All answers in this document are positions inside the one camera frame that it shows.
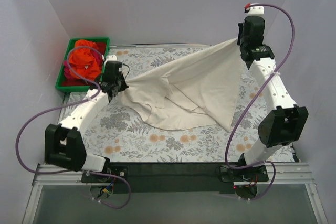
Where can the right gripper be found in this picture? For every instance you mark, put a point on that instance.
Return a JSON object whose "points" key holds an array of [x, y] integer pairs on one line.
{"points": [[241, 35]]}

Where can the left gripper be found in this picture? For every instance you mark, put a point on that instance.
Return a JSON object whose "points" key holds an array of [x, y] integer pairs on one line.
{"points": [[121, 84]]}

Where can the cream t shirt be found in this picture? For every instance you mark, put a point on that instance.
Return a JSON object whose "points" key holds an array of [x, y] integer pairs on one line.
{"points": [[200, 89]]}

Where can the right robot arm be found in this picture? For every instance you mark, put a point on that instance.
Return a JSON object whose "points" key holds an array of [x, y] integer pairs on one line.
{"points": [[285, 119]]}

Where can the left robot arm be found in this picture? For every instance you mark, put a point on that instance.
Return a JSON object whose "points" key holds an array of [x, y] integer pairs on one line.
{"points": [[64, 146]]}

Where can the orange t shirt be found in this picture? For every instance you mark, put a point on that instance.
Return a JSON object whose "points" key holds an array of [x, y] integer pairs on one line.
{"points": [[88, 61]]}

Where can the green plastic bin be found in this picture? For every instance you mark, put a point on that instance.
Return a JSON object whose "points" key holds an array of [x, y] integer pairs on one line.
{"points": [[71, 45]]}

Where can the floral table mat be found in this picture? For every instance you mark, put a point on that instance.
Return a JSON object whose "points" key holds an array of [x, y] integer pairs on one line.
{"points": [[119, 133]]}

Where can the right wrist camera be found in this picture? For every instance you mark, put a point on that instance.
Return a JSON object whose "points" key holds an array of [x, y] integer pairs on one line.
{"points": [[251, 10]]}

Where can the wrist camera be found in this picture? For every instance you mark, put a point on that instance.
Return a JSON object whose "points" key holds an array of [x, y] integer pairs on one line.
{"points": [[110, 58], [251, 10]]}

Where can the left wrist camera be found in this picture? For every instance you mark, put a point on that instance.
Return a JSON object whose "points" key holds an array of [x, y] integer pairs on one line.
{"points": [[110, 58]]}

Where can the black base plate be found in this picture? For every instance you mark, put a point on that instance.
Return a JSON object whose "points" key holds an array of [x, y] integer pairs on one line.
{"points": [[184, 177]]}

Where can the aluminium frame rail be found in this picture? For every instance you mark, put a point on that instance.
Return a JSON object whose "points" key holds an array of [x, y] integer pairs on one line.
{"points": [[290, 196]]}

